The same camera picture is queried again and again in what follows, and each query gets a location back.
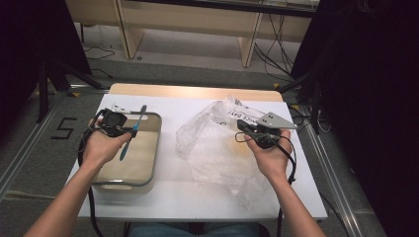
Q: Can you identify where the clear plastic bag yellow smiley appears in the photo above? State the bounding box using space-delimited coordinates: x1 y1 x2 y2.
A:
175 95 292 210

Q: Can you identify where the metal floor rail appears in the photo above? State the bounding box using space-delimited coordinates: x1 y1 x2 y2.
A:
304 119 365 237
0 83 112 200

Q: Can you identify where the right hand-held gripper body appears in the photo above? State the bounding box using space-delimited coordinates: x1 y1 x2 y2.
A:
244 111 297 149

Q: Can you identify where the black metal stand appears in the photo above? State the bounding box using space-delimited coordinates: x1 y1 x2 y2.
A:
278 70 323 135
35 60 111 123

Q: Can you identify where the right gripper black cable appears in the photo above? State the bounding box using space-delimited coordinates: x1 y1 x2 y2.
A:
234 131 297 237

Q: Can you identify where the small white object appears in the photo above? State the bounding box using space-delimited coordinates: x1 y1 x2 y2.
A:
111 103 149 117

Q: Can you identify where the beige storage bin grey rim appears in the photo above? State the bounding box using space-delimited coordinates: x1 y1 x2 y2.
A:
92 111 163 196

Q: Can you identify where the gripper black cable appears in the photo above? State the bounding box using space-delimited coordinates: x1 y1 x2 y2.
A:
234 131 297 237
77 108 105 237

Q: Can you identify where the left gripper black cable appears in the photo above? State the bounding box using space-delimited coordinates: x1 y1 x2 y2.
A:
77 108 105 237

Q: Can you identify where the long wooden desk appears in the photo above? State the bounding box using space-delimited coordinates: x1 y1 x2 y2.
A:
65 0 315 69

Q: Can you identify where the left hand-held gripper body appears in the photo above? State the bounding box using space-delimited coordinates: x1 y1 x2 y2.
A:
96 109 131 137

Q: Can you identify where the person's right hand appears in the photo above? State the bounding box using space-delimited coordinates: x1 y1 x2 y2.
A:
244 129 293 184

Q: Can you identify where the thin black floor cable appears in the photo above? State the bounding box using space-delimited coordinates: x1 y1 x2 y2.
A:
83 45 117 80

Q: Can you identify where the person's left hand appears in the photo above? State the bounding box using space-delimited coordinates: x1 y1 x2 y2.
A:
80 127 133 171

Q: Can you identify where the bundle of black desk cables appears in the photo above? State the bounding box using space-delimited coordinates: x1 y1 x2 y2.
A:
252 13 294 79

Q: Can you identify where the black curtain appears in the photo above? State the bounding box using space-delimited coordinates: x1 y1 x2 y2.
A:
0 0 93 139
291 0 419 237

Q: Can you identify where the blue toothbrush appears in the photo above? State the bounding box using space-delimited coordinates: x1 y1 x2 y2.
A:
119 104 148 162

